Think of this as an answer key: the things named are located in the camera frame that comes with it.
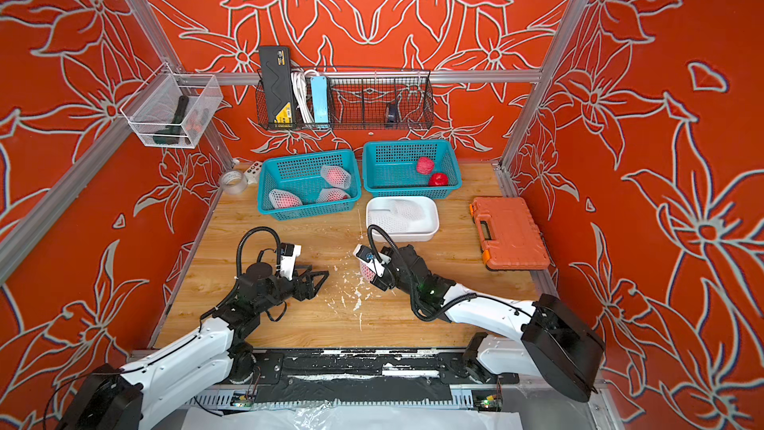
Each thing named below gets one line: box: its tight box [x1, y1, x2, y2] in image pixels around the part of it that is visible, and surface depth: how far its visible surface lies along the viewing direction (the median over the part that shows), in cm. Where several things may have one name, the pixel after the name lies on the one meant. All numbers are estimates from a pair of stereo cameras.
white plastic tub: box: [366, 196, 440, 243], surface depth 102 cm
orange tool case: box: [468, 197, 552, 271], surface depth 96 cm
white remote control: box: [243, 161, 263, 185], surface depth 116 cm
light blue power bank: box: [310, 75, 329, 124], surface depth 91 cm
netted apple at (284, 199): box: [268, 189, 304, 210], surface depth 100 cm
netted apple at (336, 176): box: [320, 165, 352, 190], surface depth 109 cm
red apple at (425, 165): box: [416, 156, 435, 176], surface depth 116 cm
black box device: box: [258, 45, 294, 126], surface depth 89 cm
